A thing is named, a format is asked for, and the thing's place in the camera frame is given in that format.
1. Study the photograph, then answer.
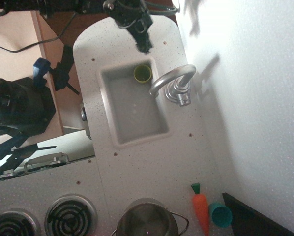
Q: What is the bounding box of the blue black clamp lower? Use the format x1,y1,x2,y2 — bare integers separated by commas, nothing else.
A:
0,134,57,176

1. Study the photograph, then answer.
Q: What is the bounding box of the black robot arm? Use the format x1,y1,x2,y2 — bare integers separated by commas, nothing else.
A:
0,0,153,54

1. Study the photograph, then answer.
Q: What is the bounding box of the black power cable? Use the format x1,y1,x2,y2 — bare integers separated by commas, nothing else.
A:
0,12,77,54

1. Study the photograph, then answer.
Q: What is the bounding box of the teal plastic cup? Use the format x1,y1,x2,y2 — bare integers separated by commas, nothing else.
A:
208,202,233,228

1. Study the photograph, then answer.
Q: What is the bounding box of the dark green cable loop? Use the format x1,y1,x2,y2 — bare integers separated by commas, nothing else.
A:
147,0,181,16

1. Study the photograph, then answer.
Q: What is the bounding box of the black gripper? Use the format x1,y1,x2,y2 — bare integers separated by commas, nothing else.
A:
103,0,153,54

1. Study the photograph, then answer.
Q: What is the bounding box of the orange toy carrot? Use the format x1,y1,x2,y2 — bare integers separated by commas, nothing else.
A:
191,183,209,236

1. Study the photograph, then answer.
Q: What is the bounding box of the blue black clamp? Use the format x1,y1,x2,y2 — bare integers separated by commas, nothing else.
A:
0,134,57,176
33,45,80,95

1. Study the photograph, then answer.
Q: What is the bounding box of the black stove burner middle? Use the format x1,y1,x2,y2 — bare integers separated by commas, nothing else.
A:
44,194,98,236

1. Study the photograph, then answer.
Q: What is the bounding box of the silver metal pot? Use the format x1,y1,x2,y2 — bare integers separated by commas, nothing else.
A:
111,202,189,236

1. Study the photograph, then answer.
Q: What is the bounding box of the black stove burner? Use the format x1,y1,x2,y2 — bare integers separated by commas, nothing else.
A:
44,194,98,236
0,209,41,236

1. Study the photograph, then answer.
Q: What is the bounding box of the black bag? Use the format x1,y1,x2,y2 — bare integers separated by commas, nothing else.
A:
0,77,56,137

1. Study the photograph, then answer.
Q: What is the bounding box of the silver toy faucet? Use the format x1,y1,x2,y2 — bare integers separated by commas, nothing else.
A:
149,64,197,107

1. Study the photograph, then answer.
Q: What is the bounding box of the white toy sink basin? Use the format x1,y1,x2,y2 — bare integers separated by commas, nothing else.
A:
97,57,171,148

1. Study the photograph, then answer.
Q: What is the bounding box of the black board corner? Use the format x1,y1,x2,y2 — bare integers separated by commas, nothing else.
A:
222,193,294,236

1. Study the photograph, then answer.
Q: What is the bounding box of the black stove burner left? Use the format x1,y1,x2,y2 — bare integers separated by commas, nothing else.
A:
0,209,41,236

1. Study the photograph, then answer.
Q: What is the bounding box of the blue black clamp upper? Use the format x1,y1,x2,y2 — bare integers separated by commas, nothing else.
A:
33,45,80,95

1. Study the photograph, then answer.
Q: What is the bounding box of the green plastic cup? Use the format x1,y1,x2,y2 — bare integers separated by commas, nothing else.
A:
133,64,152,84

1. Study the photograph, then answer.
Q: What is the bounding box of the silver knob on cabinet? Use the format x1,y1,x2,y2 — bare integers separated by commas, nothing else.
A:
80,102,92,140

